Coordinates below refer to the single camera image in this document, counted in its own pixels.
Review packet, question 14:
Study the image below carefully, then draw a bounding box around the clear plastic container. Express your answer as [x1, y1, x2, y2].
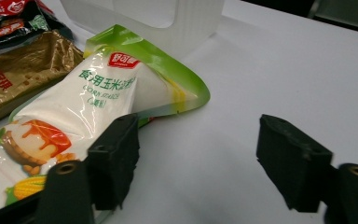
[59, 0, 226, 59]

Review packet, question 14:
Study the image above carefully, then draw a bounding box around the gold brown snack packet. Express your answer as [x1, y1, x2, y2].
[0, 30, 85, 130]

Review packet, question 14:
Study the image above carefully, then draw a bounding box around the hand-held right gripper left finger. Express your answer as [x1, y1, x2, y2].
[85, 113, 141, 211]

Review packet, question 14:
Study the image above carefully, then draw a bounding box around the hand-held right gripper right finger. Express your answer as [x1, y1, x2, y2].
[255, 114, 335, 213]

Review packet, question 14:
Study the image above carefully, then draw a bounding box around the black snack packet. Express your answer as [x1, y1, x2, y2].
[0, 0, 76, 57]

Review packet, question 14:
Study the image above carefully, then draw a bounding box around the red snack packet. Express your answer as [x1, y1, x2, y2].
[0, 0, 31, 17]

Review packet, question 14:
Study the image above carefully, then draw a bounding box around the white and green starch bag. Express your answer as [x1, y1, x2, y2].
[0, 23, 212, 217]

